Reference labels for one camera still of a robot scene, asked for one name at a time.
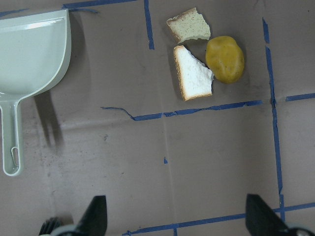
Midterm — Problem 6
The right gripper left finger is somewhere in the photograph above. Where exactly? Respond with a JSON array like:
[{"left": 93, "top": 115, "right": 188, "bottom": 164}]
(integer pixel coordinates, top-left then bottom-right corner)
[{"left": 75, "top": 195, "right": 107, "bottom": 236}]

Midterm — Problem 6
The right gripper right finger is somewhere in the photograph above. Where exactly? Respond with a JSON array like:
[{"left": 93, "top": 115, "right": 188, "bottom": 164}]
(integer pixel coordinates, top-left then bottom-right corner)
[{"left": 245, "top": 194, "right": 289, "bottom": 236}]

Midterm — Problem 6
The white hand brush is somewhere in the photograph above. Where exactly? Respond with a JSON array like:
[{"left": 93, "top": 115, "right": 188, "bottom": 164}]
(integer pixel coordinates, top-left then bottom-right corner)
[{"left": 38, "top": 217, "right": 75, "bottom": 236}]

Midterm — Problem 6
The white bread slice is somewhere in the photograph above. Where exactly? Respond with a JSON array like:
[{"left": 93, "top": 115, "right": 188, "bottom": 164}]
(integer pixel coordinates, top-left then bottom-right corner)
[{"left": 173, "top": 45, "right": 214, "bottom": 101}]

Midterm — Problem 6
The yellow potato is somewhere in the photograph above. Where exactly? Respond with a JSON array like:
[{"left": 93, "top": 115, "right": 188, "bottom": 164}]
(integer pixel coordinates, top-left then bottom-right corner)
[{"left": 205, "top": 36, "right": 245, "bottom": 84}]

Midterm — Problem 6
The pale green dustpan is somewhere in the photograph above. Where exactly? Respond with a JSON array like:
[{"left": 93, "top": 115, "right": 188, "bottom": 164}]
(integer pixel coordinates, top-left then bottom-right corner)
[{"left": 0, "top": 9, "right": 71, "bottom": 177}]

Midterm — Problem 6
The brown bread slice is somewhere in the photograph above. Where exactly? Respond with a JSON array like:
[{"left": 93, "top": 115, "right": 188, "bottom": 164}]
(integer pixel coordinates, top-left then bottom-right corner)
[{"left": 166, "top": 7, "right": 211, "bottom": 44}]

